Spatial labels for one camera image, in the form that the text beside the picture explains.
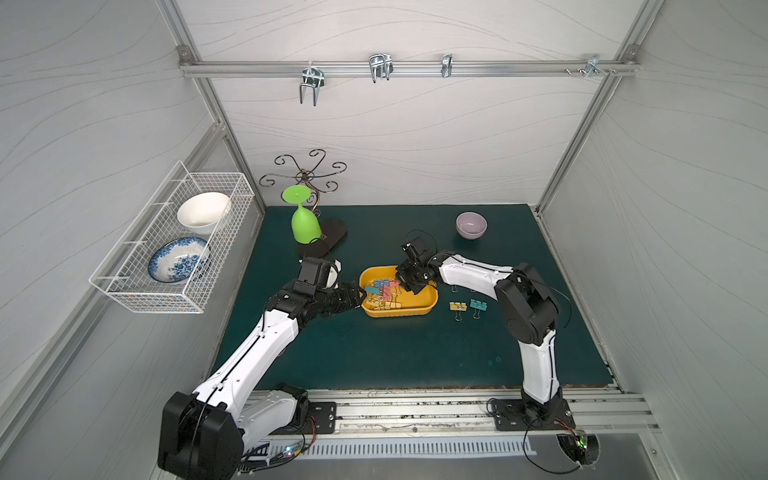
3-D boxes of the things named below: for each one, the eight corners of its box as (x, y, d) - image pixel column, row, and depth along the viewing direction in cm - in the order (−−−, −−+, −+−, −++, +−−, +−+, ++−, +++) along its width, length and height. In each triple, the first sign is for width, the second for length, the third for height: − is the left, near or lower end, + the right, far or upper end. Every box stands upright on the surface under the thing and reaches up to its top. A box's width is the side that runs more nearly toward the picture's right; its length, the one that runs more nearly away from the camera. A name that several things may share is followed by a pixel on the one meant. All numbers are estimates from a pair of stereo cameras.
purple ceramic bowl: (457, 239, 111) (459, 231, 108) (453, 219, 118) (455, 211, 114) (486, 239, 111) (489, 231, 108) (481, 219, 118) (483, 211, 114)
